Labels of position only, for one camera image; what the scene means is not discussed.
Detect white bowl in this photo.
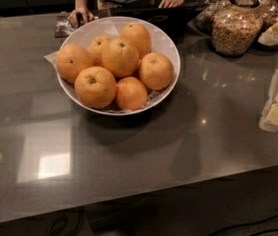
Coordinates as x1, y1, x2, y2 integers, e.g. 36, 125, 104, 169
57, 17, 181, 116

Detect glass jar of cereal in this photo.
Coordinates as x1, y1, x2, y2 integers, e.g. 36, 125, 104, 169
211, 0, 263, 57

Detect person's hand on laptop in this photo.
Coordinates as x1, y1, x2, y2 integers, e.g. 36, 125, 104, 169
158, 0, 184, 8

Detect black cable on floor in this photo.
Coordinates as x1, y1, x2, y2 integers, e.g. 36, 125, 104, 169
206, 209, 278, 236

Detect plastic bag of cereal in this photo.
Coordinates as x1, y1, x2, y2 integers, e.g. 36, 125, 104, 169
194, 0, 230, 34

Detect black laptop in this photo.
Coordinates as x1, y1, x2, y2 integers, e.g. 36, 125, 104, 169
97, 2, 205, 34

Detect orange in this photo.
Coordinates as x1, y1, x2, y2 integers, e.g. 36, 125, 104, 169
115, 77, 147, 110
101, 37, 139, 78
120, 23, 151, 58
139, 52, 174, 90
88, 35, 112, 66
75, 66, 117, 109
56, 44, 94, 84

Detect person's hand on mouse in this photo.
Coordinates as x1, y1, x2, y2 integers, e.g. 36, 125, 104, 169
67, 7, 95, 29

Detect bread on dark plate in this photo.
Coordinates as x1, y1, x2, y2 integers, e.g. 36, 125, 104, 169
257, 22, 278, 49

